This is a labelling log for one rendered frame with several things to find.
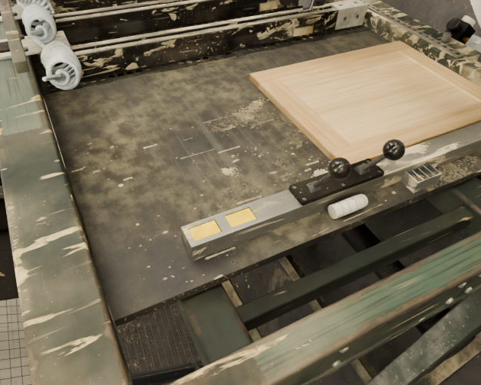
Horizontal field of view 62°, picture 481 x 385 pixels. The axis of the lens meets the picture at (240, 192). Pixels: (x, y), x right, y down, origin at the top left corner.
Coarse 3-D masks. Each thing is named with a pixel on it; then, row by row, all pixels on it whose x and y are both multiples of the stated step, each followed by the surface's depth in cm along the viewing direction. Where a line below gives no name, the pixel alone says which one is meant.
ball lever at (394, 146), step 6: (384, 144) 71; (390, 144) 70; (396, 144) 69; (402, 144) 70; (384, 150) 71; (390, 150) 70; (396, 150) 69; (402, 150) 70; (384, 156) 73; (390, 156) 70; (396, 156) 70; (402, 156) 71; (372, 162) 77; (378, 162) 75; (354, 168) 81; (360, 168) 79; (366, 168) 79; (360, 174) 80
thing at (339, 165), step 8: (336, 160) 66; (344, 160) 66; (328, 168) 67; (336, 168) 65; (344, 168) 65; (328, 176) 70; (336, 176) 66; (344, 176) 66; (312, 184) 76; (320, 184) 73
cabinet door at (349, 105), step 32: (320, 64) 118; (352, 64) 120; (384, 64) 121; (416, 64) 122; (288, 96) 105; (320, 96) 106; (352, 96) 107; (384, 96) 108; (416, 96) 108; (448, 96) 109; (480, 96) 109; (320, 128) 96; (352, 128) 97; (384, 128) 97; (416, 128) 97; (448, 128) 98; (352, 160) 88
